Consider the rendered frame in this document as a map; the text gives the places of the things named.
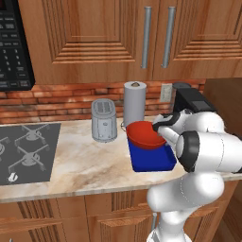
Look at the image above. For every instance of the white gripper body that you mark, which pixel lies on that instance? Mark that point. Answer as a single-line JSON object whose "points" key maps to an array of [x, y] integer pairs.
{"points": [[164, 119]]}

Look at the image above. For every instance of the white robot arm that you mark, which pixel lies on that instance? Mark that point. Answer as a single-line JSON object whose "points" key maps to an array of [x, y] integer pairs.
{"points": [[201, 151]]}

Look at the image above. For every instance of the red bowl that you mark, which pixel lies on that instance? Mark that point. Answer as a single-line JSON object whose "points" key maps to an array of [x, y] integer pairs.
{"points": [[143, 134]]}

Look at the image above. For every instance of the blue tray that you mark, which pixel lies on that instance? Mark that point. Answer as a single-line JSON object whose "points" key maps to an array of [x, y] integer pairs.
{"points": [[151, 159]]}

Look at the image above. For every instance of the white paper towel roll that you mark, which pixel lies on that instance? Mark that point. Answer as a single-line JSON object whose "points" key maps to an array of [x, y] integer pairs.
{"points": [[134, 104]]}

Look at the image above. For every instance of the black coffee machine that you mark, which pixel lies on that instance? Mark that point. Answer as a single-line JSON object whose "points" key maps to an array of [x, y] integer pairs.
{"points": [[193, 100]]}

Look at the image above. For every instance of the grey toaster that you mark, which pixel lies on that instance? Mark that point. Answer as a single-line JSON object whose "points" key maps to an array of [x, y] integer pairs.
{"points": [[104, 123]]}

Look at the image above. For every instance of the tall wooden cabinet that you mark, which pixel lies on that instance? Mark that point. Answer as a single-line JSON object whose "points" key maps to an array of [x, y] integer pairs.
{"points": [[225, 104]]}

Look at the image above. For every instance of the wooden drawer front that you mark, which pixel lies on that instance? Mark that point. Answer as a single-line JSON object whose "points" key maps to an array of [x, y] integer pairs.
{"points": [[118, 201], [38, 209]]}

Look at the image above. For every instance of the wooden base cupboard door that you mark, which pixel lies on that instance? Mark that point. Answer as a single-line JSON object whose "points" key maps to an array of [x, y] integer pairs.
{"points": [[208, 220], [123, 228], [41, 233]]}

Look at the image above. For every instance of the grey hob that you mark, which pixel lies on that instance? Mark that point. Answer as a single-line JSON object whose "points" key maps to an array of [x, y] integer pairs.
{"points": [[28, 151]]}

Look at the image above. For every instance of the black microwave oven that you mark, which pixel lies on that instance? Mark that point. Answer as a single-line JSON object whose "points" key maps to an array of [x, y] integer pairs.
{"points": [[14, 44]]}

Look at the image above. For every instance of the white wall socket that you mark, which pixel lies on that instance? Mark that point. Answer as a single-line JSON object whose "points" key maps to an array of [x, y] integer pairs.
{"points": [[166, 93]]}

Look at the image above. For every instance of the wooden wall cupboard door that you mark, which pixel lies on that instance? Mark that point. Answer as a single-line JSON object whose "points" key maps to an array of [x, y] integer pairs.
{"points": [[88, 38], [204, 38]]}

